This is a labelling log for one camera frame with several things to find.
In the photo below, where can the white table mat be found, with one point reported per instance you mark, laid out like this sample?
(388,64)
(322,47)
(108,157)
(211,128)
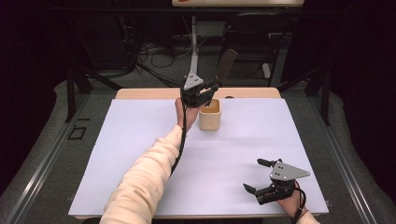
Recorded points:
(233,155)

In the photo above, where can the metal floor rail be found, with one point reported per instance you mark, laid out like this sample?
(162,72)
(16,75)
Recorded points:
(348,174)
(40,168)

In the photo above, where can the black floor socket frame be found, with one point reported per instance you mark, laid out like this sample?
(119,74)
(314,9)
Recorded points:
(70,134)

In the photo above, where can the black cleaver knife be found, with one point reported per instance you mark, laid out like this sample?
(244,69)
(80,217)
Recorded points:
(226,65)

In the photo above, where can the wooden table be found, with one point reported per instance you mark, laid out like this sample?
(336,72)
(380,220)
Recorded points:
(149,93)

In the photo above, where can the black chair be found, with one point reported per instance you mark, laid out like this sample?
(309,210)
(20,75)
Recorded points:
(255,40)

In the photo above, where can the white-legged wooden desk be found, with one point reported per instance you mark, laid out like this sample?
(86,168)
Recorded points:
(194,46)

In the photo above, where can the person's right hand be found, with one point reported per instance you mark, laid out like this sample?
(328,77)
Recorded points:
(291,205)

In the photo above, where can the person's left hand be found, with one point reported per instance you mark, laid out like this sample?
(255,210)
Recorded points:
(188,116)

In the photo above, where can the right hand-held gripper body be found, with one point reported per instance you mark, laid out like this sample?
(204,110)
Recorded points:
(285,172)

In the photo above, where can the beige square cup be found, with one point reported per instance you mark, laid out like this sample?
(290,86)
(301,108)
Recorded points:
(211,119)

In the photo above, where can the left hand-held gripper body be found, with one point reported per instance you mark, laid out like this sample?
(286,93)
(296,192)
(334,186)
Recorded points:
(193,82)

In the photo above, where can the black frame post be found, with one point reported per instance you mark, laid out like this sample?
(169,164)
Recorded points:
(70,93)

